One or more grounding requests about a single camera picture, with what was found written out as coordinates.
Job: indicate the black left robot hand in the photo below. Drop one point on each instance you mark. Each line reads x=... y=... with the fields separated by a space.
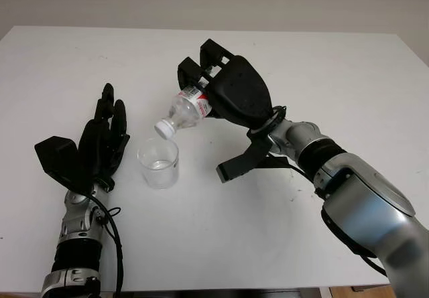
x=97 y=150

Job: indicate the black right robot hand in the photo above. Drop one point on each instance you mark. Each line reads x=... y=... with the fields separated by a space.
x=241 y=90

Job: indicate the clear plastic water bottle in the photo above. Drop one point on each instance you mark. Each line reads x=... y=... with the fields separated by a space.
x=186 y=110

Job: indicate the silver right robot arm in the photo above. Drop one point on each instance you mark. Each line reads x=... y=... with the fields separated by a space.
x=368 y=211

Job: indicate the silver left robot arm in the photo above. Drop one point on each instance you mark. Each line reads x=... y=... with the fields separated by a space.
x=75 y=227

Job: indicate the clear glass cup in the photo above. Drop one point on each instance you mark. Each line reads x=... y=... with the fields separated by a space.
x=158 y=167

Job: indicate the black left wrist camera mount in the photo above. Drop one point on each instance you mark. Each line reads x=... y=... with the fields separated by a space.
x=57 y=160

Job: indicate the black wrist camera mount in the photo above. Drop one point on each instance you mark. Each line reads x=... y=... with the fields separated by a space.
x=241 y=160
x=57 y=160

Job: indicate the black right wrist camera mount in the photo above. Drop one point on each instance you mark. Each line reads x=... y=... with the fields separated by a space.
x=241 y=160

